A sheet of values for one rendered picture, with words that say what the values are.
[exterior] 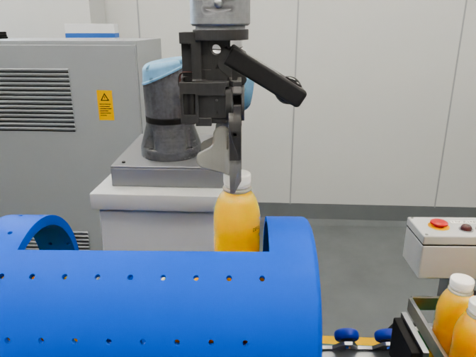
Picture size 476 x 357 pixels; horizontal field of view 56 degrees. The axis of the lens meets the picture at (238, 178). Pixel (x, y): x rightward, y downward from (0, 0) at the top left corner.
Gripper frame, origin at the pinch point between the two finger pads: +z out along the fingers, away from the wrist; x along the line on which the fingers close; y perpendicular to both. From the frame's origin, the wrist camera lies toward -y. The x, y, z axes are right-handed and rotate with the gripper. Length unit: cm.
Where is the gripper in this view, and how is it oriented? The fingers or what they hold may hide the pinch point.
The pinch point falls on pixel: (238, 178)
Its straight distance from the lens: 62.7
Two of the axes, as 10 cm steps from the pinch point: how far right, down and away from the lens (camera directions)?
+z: 0.1, 9.4, 3.3
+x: -0.2, 3.3, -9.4
